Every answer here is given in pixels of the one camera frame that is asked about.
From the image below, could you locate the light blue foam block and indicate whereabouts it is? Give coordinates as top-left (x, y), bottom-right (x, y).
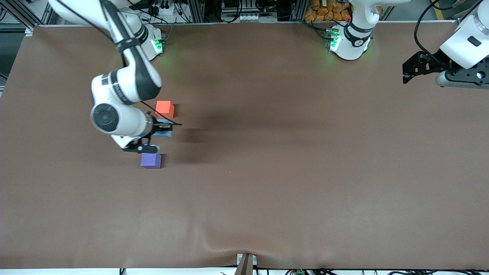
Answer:
top-left (156, 119), bottom-right (173, 138)

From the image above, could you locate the orange foam block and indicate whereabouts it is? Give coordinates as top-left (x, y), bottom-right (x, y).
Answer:
top-left (155, 100), bottom-right (175, 119)

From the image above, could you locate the purple foam block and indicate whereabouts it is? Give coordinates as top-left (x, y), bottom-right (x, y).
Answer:
top-left (140, 153), bottom-right (162, 169)

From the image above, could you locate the pile of orange bags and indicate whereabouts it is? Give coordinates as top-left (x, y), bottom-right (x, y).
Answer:
top-left (304, 0), bottom-right (353, 23)

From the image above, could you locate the white power strip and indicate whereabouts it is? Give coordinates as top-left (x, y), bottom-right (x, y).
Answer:
top-left (228, 13), bottom-right (278, 23)
top-left (150, 3), bottom-right (181, 16)

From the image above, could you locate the brown table cover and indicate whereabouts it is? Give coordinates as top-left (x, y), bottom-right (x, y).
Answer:
top-left (0, 21), bottom-right (489, 270)

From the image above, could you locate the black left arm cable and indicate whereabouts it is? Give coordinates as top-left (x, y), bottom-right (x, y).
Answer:
top-left (414, 0), bottom-right (483, 65)

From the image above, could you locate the aluminium frame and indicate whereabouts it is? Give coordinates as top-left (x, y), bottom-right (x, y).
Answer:
top-left (0, 0), bottom-right (58, 35)

